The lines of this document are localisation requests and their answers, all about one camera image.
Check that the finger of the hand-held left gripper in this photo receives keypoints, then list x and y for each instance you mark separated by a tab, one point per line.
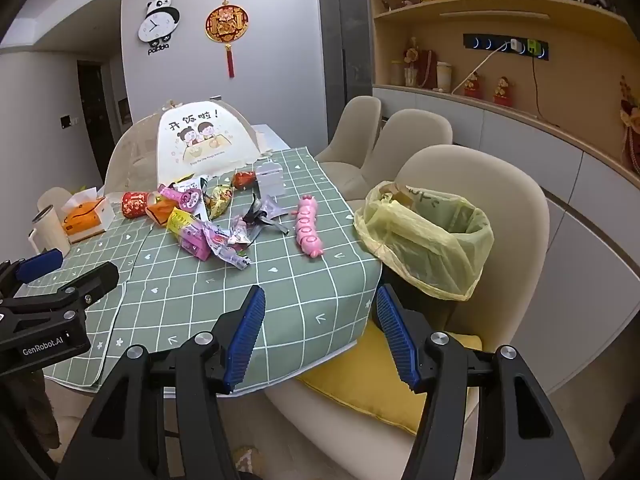
95	277
40	265

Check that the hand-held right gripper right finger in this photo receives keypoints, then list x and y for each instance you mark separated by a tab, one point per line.
395	340

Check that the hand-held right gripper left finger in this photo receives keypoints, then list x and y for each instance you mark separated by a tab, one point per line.
247	340

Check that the orange snack carton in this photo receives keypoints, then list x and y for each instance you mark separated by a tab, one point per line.
162	212

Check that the black bin with yellow liner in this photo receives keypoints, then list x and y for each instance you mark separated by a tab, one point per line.
425	250

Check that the pink white wrapper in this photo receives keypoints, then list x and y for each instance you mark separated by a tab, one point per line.
232	245

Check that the yellow pink snack packet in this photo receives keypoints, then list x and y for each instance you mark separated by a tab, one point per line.
181	222

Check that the pink purple snack box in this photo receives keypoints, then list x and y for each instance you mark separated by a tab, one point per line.
197	242

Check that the grey foil wrapper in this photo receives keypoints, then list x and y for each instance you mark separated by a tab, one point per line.
265	222

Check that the pink round-lid packet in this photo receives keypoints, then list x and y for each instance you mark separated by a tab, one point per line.
185	196

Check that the green white milk carton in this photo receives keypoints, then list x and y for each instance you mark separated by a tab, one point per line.
202	205

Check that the lilac foil wrapper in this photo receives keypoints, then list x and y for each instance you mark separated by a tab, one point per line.
274	207

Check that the yellow red snack packet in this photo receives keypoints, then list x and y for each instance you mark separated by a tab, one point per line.
220	200

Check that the red sausage packet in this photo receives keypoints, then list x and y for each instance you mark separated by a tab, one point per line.
245	180

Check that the yellow seat cushion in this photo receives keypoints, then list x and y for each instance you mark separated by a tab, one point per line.
360	385

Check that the orange tissue box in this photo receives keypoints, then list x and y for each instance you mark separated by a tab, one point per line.
85	220

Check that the green checked tablecloth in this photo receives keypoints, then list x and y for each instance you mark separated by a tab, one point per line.
300	285

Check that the pink caterpillar toy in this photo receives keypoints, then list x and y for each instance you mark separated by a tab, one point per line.
306	225

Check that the brown cardboard scrap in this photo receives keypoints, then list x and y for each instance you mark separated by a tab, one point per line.
397	194

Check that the grey toothpick holder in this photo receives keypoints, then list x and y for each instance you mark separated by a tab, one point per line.
270	177

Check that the beige dining chair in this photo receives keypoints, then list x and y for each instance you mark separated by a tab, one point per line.
357	125
410	145
500	200

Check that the beige mesh food cover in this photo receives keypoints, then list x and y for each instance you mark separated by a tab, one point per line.
200	135

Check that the glass jar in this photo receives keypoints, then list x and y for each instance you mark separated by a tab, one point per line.
397	74

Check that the red seated figurine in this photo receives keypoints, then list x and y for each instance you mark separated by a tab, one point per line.
502	92
472	85

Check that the cream lidded tumbler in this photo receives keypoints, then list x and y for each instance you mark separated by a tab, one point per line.
444	76

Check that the dark red pouch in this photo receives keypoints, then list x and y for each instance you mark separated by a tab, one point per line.
427	67

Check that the flower vase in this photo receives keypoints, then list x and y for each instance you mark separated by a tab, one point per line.
411	62

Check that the dark glass cabinet door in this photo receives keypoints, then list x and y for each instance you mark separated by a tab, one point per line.
359	60

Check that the black power track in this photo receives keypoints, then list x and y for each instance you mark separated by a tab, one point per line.
492	42

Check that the white charger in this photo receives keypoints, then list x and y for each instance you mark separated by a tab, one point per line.
514	45

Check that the flower bag ornament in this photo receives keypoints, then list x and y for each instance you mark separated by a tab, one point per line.
631	125

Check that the green plug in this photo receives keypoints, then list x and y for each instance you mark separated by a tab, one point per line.
534	48

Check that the black wall switch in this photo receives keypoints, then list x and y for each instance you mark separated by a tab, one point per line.
67	121

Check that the beige wall cabinet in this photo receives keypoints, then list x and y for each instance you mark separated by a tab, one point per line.
575	170

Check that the panda wall clock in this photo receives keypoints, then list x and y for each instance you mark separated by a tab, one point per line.
157	22

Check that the red knot wall ornament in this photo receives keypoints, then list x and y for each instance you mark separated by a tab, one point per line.
226	22

